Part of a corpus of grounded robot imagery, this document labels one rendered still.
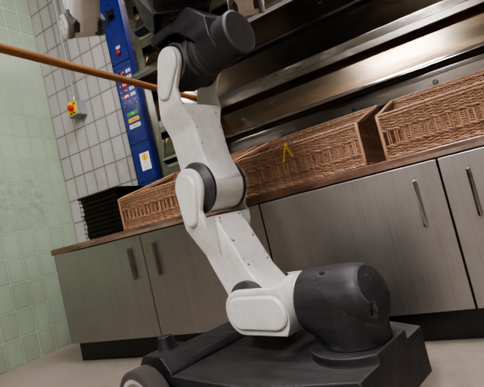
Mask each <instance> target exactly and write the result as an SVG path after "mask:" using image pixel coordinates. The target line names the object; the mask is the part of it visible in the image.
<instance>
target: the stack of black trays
mask: <svg viewBox="0 0 484 387"><path fill-rule="evenodd" d="M145 186H147V185H137V186H116V187H112V188H109V189H107V190H103V191H100V192H97V193H93V194H91V195H88V196H86V197H82V198H79V199H78V201H81V202H80V203H79V204H81V205H82V207H80V208H83V210H84V211H83V212H81V213H84V216H83V217H84V220H83V221H85V223H86V224H85V225H87V227H88V228H87V229H84V230H87V231H88V233H86V234H87V235H88V238H86V239H89V238H90V240H93V239H96V238H99V237H104V236H107V235H111V234H113V233H119V232H121V231H124V228H123V223H122V220H121V213H120V210H119V206H118V198H121V197H123V196H126V195H128V194H130V193H132V192H134V191H136V190H139V189H141V188H142V187H145ZM83 221H82V222H83ZM85 225H84V226H85ZM86 234H85V235H86Z"/></svg>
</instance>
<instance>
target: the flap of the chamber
mask: <svg viewBox="0 0 484 387"><path fill-rule="evenodd" d="M318 1H319V0H283V1H282V2H279V3H277V4H275V5H273V6H271V7H269V8H267V9H265V12H264V13H260V14H256V15H254V16H252V17H250V18H248V19H247V20H248V21H249V23H250V25H251V27H252V29H253V30H254V35H255V46H254V47H255V48H256V47H257V46H259V45H262V44H263V43H265V42H268V41H270V40H272V39H274V38H276V37H278V36H281V35H283V34H285V33H287V32H289V31H291V30H294V29H295V28H298V27H300V26H301V25H304V24H306V23H308V22H311V21H312V20H314V19H316V18H319V17H321V16H323V15H325V14H327V13H329V12H331V11H334V10H336V9H338V8H340V7H342V6H344V5H347V4H349V3H351V2H353V1H355V0H321V1H322V3H323V4H322V5H318ZM133 79H136V80H139V81H144V82H147V83H151V84H156V85H157V66H155V67H153V68H151V69H149V70H147V71H145V72H143V73H142V74H140V75H138V76H136V77H134V78H133Z"/></svg>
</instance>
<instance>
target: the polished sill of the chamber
mask: <svg viewBox="0 0 484 387"><path fill-rule="evenodd" d="M466 1H468V0H443V1H441V2H438V3H436V4H434V5H431V6H429V7H427V8H424V9H422V10H419V11H417V12H414V13H412V14H411V15H407V16H406V17H403V18H401V19H398V20H396V21H393V22H391V23H389V24H387V25H384V26H382V27H380V28H377V29H375V30H372V31H370V32H367V33H366V34H364V35H361V36H359V37H356V38H354V39H351V40H349V41H346V42H344V43H342V44H340V45H337V46H335V47H333V48H330V49H328V50H326V51H323V52H320V53H319V54H317V55H314V56H312V57H309V58H307V59H304V60H302V61H299V62H297V63H295V64H292V65H290V66H288V67H286V68H283V69H281V70H279V71H276V72H274V73H272V74H269V75H267V76H265V77H262V78H260V79H257V80H256V81H252V82H251V83H248V84H246V85H243V86H241V87H239V88H236V89H234V90H232V91H229V92H227V93H225V94H222V95H220V96H218V99H219V102H220V103H222V102H224V101H227V100H229V99H231V98H234V97H236V96H238V95H241V94H244V93H246V92H248V91H251V90H253V89H255V88H258V87H260V86H263V85H265V84H268V83H270V82H272V81H275V80H277V79H279V78H282V77H285V76H287V75H289V74H292V73H294V72H296V71H299V70H301V69H304V68H306V67H309V66H311V65H314V64H316V63H318V62H320V61H323V60H325V59H328V58H331V57H333V56H335V55H338V54H340V53H342V52H345V51H347V50H350V49H351V48H355V47H356V46H359V45H362V44H364V43H366V42H368V41H372V40H373V39H376V38H378V37H381V36H383V35H386V34H388V33H390V32H392V31H395V30H397V29H400V28H403V27H405V26H407V25H410V24H412V23H414V22H417V21H419V20H422V19H424V18H427V17H429V16H431V15H434V14H436V13H438V12H441V11H444V10H446V9H448V8H451V7H453V6H455V5H458V4H460V3H463V2H466ZM158 123H159V126H160V128H161V127H164V125H163V123H162V121H158Z"/></svg>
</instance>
